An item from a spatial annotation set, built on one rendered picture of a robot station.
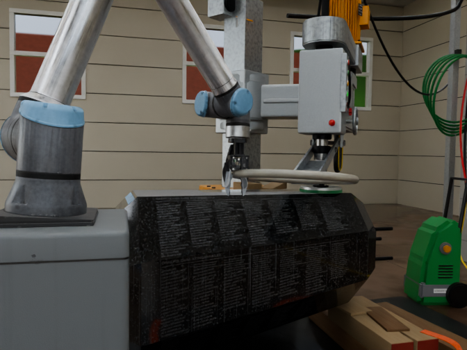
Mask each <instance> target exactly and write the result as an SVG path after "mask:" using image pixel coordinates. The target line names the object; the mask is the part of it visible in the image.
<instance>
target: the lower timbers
mask: <svg viewBox="0 0 467 350"><path fill-rule="evenodd" d="M376 304H378V305H380V306H381V307H383V308H385V309H387V310H389V311H391V312H392V313H394V314H396V315H398V316H399V317H401V318H403V319H405V320H407V321H408V322H411V323H412V324H414V325H416V326H418V327H419V328H421V329H423V330H428V331H431V332H434V333H438V334H440V335H444V336H446V337H448V338H451V339H453V340H454V341H456V342H457V343H459V345H460V346H461V348H462V349H463V350H467V339H465V338H463V337H461V336H459V335H456V334H454V333H452V332H450V331H448V330H446V329H444V328H441V327H440V326H437V325H436V324H433V323H431V322H429V321H427V320H425V319H422V318H420V317H418V316H416V315H414V314H411V313H410V312H407V311H405V310H403V309H401V308H398V307H397V306H394V305H393V304H391V303H388V302H381V303H376ZM309 319H310V320H311V321H312V322H314V323H315V324H316V325H317V326H318V327H319V328H321V329H322V330H323V331H324V332H325V333H326V334H327V335H328V336H329V337H330V338H331V339H333V340H334V341H335V342H336V343H337V344H338V345H339V346H341V347H342V348H343V349H344V350H369V349H368V348H366V347H365V346H363V345H362V344H361V343H360V342H359V341H357V340H356V339H354V338H353V337H352V336H351V335H350V334H348V333H347V332H345V331H344V330H343V329H342V328H341V327H339V326H338V325H337V324H335V323H334V322H333V321H332V320H330V319H329V318H328V310H325V311H322V312H319V313H316V314H314V315H311V316H309ZM439 350H456V349H455V347H453V346H452V345H451V344H449V343H447V342H445V341H443V340H440V339H439Z"/></svg>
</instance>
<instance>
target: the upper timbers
mask: <svg viewBox="0 0 467 350"><path fill-rule="evenodd" d="M351 300H353V301H355V302H357V303H360V304H361V305H362V306H365V307H376V306H380V305H378V304H376V303H374V302H373V301H371V300H369V299H367V298H365V297H363V296H356V297H352V298H351ZM382 308H383V307H382ZM383 309H384V310H386V311H387V312H388V313H390V314H391V315H392V316H394V317H395V318H396V319H398V320H399V321H400V322H402V323H403V324H404V325H405V326H407V327H408V328H410V331H398V332H386V331H385V330H384V329H383V328H382V327H381V326H380V325H379V324H378V323H376V322H375V321H374V320H373V319H372V318H370V317H369V316H368V315H367V314H366V315H356V316H350V315H348V314H347V313H345V312H343V311H342V310H339V309H338V308H336V307H334V308H330V309H329V310H328V318H329V319H330V320H332V321H333V322H334V323H335V324H337V325H338V326H339V327H341V328H342V329H343V330H344V331H345V332H347V333H348V334H350V335H351V336H352V337H353V338H354V339H356V340H357V341H359V342H360V343H361V344H362V345H363V346H365V347H366V348H368V349H369V350H439V339H438V338H436V337H432V336H430V335H427V334H424V333H421V332H420V331H423V329H421V328H419V327H418V326H416V325H414V324H412V323H411V322H408V321H407V320H405V319H403V318H401V317H399V316H398V315H396V314H394V313H392V312H391V311H389V310H387V309H385V308H383Z"/></svg>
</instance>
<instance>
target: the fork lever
mask: <svg viewBox="0 0 467 350"><path fill-rule="evenodd" d="M310 145H311V147H310V149H309V150H308V151H307V152H306V154H305V155H304V157H303V158H302V159H301V161H300V162H299V163H298V164H297V166H296V167H295V169H294V170H304V171H317V172H325V171H327V168H328V166H329V165H330V163H331V161H332V159H333V157H334V155H335V153H337V150H338V148H339V146H340V138H339V137H338V138H337V139H336V141H328V145H333V146H332V148H331V149H330V151H329V153H328V154H327V157H326V158H325V160H324V161H317V160H310V159H311V158H312V157H313V155H314V153H313V146H315V145H316V141H315V142H314V143H313V144H312V140H311V141H310ZM291 184H304V185H319V184H310V183H291Z"/></svg>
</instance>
